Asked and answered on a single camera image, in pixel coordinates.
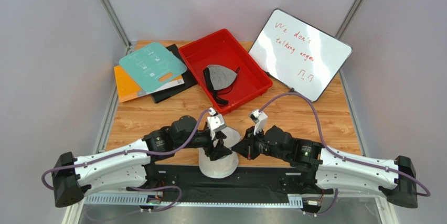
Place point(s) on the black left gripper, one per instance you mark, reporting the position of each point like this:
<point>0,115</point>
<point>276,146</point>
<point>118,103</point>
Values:
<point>220,150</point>

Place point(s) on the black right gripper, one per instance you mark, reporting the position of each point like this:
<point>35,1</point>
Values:
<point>250,144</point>

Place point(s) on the white mesh laundry bag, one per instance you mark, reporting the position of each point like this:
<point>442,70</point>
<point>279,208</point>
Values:
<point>224,166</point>

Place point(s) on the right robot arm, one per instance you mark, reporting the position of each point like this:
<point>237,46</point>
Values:
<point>323,170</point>

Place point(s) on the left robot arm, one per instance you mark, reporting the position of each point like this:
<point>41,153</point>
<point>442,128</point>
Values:
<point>133,166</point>

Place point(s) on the grey black bra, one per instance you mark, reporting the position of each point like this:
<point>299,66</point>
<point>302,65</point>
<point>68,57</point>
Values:
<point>219,80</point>

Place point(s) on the black folder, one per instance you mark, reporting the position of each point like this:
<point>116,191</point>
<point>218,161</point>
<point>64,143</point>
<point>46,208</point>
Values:
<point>188,78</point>

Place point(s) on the red plastic tray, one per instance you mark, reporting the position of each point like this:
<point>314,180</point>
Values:
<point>221,48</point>

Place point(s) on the white whiteboard with writing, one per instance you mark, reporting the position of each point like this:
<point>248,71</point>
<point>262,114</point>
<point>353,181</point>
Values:
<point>299,55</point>

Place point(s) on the teal cutting board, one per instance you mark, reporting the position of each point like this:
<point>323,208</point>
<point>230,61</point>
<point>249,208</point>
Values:
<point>152,66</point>

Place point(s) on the orange folder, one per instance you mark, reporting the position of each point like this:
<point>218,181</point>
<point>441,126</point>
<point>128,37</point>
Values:
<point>128,89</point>

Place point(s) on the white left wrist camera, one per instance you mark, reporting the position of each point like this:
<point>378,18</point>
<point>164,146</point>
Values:
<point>215,122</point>

